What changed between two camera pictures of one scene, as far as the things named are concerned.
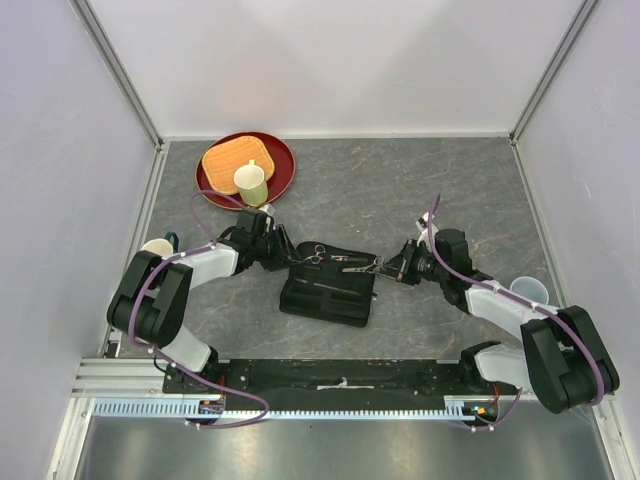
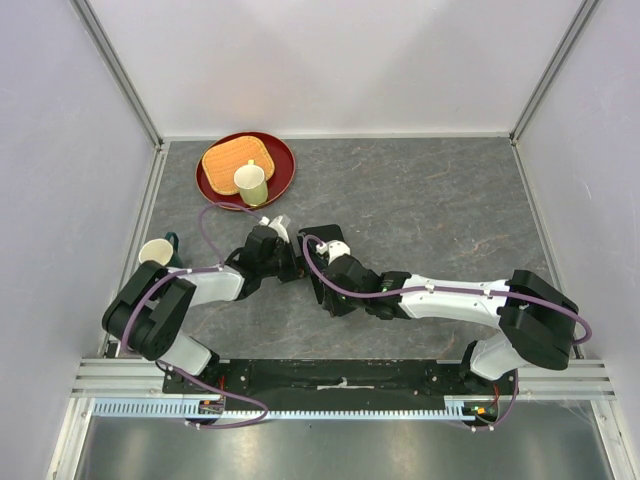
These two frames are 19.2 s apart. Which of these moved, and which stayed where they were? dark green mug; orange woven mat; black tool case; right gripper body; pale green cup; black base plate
Moved: black tool case; right gripper body
Stayed: black base plate; orange woven mat; pale green cup; dark green mug
